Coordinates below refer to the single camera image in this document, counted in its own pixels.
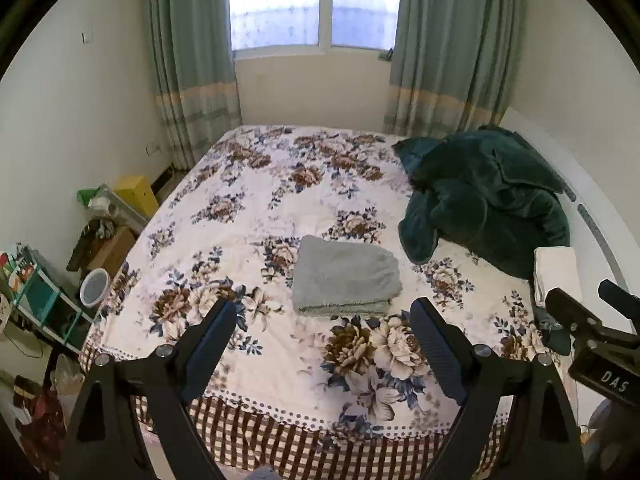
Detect grey fleece pants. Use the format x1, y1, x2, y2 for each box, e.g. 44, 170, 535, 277
292, 235, 402, 316

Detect dark folded clothes stack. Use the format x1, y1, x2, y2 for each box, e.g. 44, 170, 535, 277
533, 306, 572, 356

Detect white headboard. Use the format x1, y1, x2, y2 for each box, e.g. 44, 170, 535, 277
501, 107, 639, 333

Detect white waste bin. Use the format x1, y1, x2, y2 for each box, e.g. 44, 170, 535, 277
79, 268, 111, 309

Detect teal white shelf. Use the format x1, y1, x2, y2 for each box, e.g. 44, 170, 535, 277
1, 244, 93, 356

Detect brown cardboard box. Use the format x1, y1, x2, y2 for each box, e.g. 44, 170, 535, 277
66, 217, 136, 278

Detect dark green fleece robe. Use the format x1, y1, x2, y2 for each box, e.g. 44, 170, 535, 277
393, 126, 570, 280

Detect yellow box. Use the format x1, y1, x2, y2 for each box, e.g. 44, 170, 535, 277
114, 176, 160, 219

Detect right green curtain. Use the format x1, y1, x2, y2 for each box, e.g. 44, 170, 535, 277
383, 0, 526, 139

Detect green curtain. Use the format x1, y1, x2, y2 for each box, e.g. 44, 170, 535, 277
383, 0, 526, 139
148, 0, 242, 170

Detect left green curtain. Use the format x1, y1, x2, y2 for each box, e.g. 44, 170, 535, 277
148, 0, 242, 170

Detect window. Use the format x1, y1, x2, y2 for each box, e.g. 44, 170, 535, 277
230, 0, 399, 58

